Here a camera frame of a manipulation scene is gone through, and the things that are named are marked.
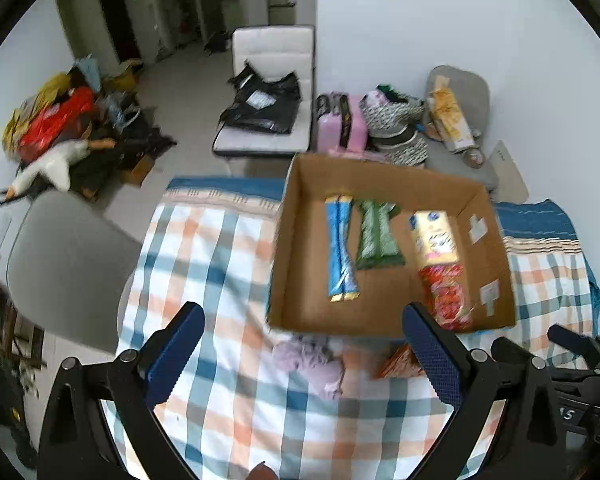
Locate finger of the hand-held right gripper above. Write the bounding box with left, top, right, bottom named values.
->
left=547, top=324, right=600, bottom=363

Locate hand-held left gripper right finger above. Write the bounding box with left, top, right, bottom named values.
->
left=402, top=301, right=568, bottom=480

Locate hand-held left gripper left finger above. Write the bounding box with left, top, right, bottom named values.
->
left=36, top=301, right=206, bottom=480

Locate purple fluffy soft toy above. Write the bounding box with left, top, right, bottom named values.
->
left=271, top=335, right=346, bottom=402

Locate orange snack packet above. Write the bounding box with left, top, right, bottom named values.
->
left=374, top=342, right=426, bottom=381

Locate red snack packet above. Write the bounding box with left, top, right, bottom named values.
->
left=418, top=263, right=474, bottom=332

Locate plaid blanket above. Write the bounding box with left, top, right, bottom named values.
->
left=104, top=175, right=600, bottom=480

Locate yellow snack packet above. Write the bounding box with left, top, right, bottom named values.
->
left=408, top=210, right=462, bottom=268

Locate green snack packet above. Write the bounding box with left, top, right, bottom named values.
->
left=355, top=200, right=382, bottom=271
left=375, top=201, right=406, bottom=267

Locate blue snack packet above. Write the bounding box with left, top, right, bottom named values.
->
left=337, top=195, right=362, bottom=301
left=324, top=197, right=348, bottom=304

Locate grey shell chair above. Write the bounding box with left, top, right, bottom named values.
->
left=7, top=190, right=147, bottom=356

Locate wooden rack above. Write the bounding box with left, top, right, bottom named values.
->
left=0, top=264, right=47, bottom=372

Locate white flat board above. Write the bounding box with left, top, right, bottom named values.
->
left=489, top=140, right=531, bottom=206

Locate small brown cardboard box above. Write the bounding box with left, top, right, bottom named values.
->
left=121, top=152, right=157, bottom=187

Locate pile of dark clutter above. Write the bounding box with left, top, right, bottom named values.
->
left=70, top=91, right=178, bottom=201

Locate white goose plush toy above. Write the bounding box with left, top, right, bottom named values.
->
left=7, top=140, right=92, bottom=204

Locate yellow gift bag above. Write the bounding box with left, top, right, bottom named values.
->
left=426, top=85, right=474, bottom=154

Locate black white patterned bag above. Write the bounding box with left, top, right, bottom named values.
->
left=358, top=86, right=430, bottom=167

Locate pink suitcase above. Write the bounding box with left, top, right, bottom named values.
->
left=315, top=92, right=371, bottom=155

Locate red plastic bag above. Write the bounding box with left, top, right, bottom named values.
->
left=18, top=86, right=97, bottom=162

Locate black plastic bag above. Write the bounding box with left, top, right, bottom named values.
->
left=218, top=61, right=302, bottom=135

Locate grey cushioned chair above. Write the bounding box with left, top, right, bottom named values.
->
left=420, top=65, right=502, bottom=193

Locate yellow plastic bag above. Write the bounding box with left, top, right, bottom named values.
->
left=2, top=73, right=72, bottom=152

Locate white padded chair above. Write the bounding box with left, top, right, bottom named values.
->
left=211, top=25, right=317, bottom=160

